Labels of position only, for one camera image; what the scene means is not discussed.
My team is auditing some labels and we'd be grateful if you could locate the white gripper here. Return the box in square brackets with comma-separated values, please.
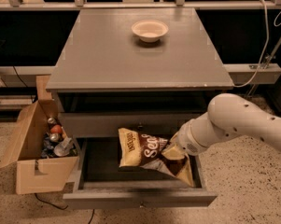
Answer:
[162, 119, 208, 161]

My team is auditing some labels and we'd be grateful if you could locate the brown chip bag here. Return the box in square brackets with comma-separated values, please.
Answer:
[119, 128, 194, 187]

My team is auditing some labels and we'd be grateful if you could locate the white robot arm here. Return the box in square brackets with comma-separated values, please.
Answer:
[170, 93, 281, 156]

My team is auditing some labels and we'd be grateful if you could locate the grey open lower drawer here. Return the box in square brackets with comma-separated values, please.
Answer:
[63, 137, 218, 209]

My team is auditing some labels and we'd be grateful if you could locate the grey drawer cabinet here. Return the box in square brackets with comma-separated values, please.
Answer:
[45, 7, 234, 142]

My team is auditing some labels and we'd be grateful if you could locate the grey upper drawer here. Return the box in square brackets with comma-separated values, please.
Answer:
[58, 111, 203, 137]

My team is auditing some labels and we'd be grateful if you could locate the clear plastic bottle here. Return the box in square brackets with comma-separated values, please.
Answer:
[54, 137, 74, 157]

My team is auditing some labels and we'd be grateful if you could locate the red apple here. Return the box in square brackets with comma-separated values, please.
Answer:
[50, 124, 63, 134]

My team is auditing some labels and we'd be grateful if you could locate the white paper bowl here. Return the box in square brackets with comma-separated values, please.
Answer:
[132, 20, 169, 43]

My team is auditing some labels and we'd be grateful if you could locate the silver can top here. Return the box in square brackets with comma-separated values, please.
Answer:
[49, 133, 60, 142]

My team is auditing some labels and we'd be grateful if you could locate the silver can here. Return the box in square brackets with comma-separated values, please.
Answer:
[47, 118, 57, 125]
[49, 133, 60, 142]

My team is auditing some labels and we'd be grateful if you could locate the cardboard box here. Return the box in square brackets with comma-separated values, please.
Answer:
[0, 75, 78, 194]

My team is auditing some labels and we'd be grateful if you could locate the black floor cable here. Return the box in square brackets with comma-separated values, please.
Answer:
[34, 192, 95, 224]

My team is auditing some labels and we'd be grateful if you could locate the white cable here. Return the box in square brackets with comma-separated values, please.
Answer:
[232, 0, 281, 89]

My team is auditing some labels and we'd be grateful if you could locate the metal railing frame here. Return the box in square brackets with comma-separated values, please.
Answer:
[0, 0, 281, 10]

